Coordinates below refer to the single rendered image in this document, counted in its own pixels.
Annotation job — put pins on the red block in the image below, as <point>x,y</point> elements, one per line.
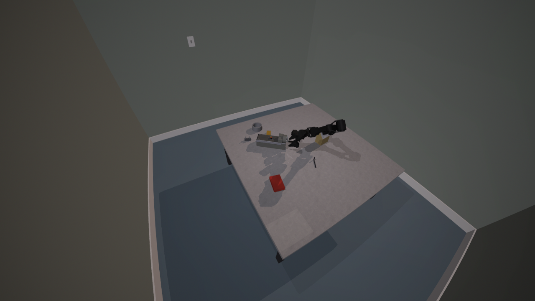
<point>277,183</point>

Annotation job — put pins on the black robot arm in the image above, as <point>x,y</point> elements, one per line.
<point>314,131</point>

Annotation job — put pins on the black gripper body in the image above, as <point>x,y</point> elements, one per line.
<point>296,143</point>

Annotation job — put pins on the dark grey ring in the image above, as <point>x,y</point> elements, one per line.
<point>257,127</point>

